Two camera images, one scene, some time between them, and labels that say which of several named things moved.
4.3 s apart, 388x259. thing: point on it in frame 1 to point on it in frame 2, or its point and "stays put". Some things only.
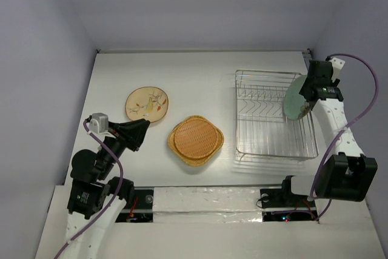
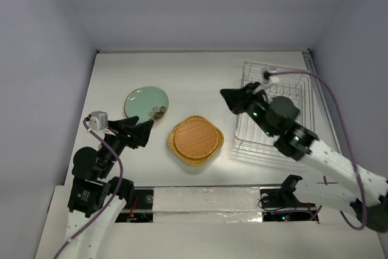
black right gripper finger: x=308 y=89 to x=237 y=99
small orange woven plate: x=194 y=138 stays put
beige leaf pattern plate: x=147 y=102 to x=162 y=124
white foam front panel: x=207 y=205 stays put
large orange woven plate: x=194 y=141 stays put
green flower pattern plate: x=295 y=105 to x=148 y=103
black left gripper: x=133 y=131 stays put
